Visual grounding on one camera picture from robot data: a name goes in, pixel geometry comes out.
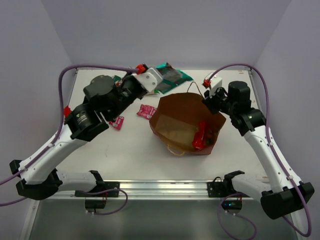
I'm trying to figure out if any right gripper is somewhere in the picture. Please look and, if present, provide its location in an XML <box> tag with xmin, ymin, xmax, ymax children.
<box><xmin>202</xmin><ymin>85</ymin><xmax>237</xmax><ymax>117</ymax></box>

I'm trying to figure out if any pink candy packet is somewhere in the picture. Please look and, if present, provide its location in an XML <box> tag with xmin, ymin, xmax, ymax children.
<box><xmin>108</xmin><ymin>116</ymin><xmax>125</xmax><ymax>131</ymax></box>
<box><xmin>136</xmin><ymin>104</ymin><xmax>157</xmax><ymax>120</ymax></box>

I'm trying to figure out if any teal snack packet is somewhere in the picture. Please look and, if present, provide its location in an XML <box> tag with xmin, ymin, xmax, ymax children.
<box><xmin>155</xmin><ymin>62</ymin><xmax>193</xmax><ymax>94</ymax></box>

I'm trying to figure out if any red brown paper bag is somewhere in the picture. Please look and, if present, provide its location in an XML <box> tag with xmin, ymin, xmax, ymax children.
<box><xmin>149</xmin><ymin>89</ymin><xmax>226</xmax><ymax>156</ymax></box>

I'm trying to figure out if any green Chuby cassava chips bag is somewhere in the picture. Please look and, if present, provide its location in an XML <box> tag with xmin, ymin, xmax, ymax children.
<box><xmin>111</xmin><ymin>75</ymin><xmax>123</xmax><ymax>87</ymax></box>

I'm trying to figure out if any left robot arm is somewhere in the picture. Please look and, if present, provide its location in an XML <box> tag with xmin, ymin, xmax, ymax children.
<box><xmin>10</xmin><ymin>72</ymin><xmax>162</xmax><ymax>200</ymax></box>

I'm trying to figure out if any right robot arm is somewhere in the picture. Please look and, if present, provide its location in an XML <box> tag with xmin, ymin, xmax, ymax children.
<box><xmin>202</xmin><ymin>77</ymin><xmax>315</xmax><ymax>220</ymax></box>

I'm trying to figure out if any red snack packet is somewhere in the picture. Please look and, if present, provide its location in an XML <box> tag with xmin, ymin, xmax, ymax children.
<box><xmin>192</xmin><ymin>121</ymin><xmax>207</xmax><ymax>150</ymax></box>

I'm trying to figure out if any small red candy packet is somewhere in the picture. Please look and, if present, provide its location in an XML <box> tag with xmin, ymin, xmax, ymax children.
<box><xmin>63</xmin><ymin>105</ymin><xmax>71</xmax><ymax>118</ymax></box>

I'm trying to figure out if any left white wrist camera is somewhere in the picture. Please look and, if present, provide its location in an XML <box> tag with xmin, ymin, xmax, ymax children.
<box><xmin>133</xmin><ymin>67</ymin><xmax>163</xmax><ymax>93</ymax></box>

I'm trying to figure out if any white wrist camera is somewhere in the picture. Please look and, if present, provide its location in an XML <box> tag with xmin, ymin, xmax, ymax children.
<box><xmin>202</xmin><ymin>72</ymin><xmax>223</xmax><ymax>99</ymax></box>
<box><xmin>133</xmin><ymin>67</ymin><xmax>163</xmax><ymax>93</ymax></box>

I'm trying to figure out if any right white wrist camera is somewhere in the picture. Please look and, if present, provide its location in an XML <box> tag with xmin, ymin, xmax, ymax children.
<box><xmin>202</xmin><ymin>72</ymin><xmax>223</xmax><ymax>99</ymax></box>

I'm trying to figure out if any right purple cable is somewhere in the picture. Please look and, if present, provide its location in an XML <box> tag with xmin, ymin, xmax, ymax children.
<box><xmin>212</xmin><ymin>62</ymin><xmax>312</xmax><ymax>238</ymax></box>

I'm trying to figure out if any purple cable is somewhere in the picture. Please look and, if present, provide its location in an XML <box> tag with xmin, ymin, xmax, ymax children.
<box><xmin>0</xmin><ymin>63</ymin><xmax>148</xmax><ymax>207</ymax></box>
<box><xmin>212</xmin><ymin>62</ymin><xmax>312</xmax><ymax>238</ymax></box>

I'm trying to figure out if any right black base bracket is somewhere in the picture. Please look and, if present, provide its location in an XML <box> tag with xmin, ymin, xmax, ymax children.
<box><xmin>206</xmin><ymin>176</ymin><xmax>236</xmax><ymax>198</ymax></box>

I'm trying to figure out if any black base bracket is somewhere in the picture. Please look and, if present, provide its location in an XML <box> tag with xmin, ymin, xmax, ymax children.
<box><xmin>206</xmin><ymin>176</ymin><xmax>236</xmax><ymax>198</ymax></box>
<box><xmin>74</xmin><ymin>181</ymin><xmax>120</xmax><ymax>211</ymax></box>

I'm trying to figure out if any left black base bracket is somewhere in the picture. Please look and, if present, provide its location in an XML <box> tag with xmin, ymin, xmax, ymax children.
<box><xmin>74</xmin><ymin>181</ymin><xmax>120</xmax><ymax>211</ymax></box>

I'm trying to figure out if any aluminium mounting rail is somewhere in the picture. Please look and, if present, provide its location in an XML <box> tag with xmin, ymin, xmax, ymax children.
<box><xmin>45</xmin><ymin>175</ymin><xmax>271</xmax><ymax>201</ymax></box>

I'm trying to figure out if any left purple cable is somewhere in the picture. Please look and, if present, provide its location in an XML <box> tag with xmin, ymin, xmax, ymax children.
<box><xmin>0</xmin><ymin>63</ymin><xmax>148</xmax><ymax>207</ymax></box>

